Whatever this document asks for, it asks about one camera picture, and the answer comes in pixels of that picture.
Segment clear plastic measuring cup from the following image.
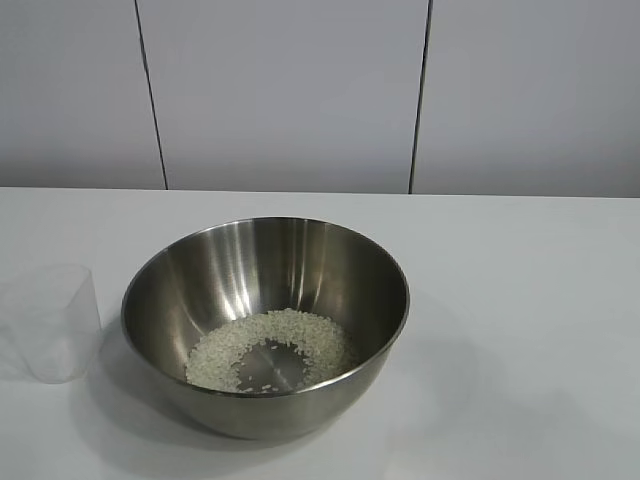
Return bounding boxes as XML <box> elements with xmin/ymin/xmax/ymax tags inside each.
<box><xmin>0</xmin><ymin>262</ymin><xmax>103</xmax><ymax>385</ymax></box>

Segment stainless steel mixing bowl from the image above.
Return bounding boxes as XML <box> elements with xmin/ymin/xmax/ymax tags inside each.
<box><xmin>119</xmin><ymin>215</ymin><xmax>412</xmax><ymax>441</ymax></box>

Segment white rice grains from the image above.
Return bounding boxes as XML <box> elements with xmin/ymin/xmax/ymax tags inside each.
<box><xmin>184</xmin><ymin>308</ymin><xmax>359</xmax><ymax>394</ymax></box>

